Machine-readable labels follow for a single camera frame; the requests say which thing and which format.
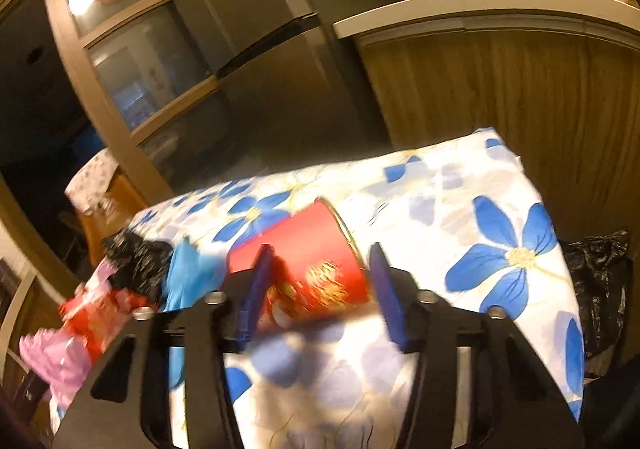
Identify red paper cup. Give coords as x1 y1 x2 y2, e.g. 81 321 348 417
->
227 199 371 330

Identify red printed plastic bag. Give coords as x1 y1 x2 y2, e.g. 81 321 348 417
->
60 286 156 365

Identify wooden lower cabinet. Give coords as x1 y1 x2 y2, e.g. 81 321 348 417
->
355 21 640 250

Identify wooden framed glass door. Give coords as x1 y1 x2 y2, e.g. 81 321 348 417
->
42 0 226 200

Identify polka dot cloth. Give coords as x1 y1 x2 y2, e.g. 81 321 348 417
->
65 149 118 214

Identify blue floral tablecloth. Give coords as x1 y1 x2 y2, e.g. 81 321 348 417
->
50 126 586 449

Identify pink plastic bag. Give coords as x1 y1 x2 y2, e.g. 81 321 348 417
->
19 331 51 372

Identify blue plastic bag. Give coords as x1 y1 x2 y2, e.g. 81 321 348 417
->
162 236 223 315

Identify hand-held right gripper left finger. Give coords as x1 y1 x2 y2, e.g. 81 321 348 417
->
52 244 276 449

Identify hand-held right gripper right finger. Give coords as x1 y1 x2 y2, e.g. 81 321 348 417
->
367 243 586 449

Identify light stone countertop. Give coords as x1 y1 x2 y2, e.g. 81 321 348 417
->
332 0 640 50

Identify dark steel refrigerator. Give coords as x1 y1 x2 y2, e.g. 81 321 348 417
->
147 0 391 180

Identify black plastic bag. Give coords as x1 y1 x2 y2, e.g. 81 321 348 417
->
102 231 173 305
560 229 632 375

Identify lilac plastic bag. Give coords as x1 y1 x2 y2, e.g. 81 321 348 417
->
30 339 101 410

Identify orange chair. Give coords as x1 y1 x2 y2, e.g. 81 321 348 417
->
75 169 151 270

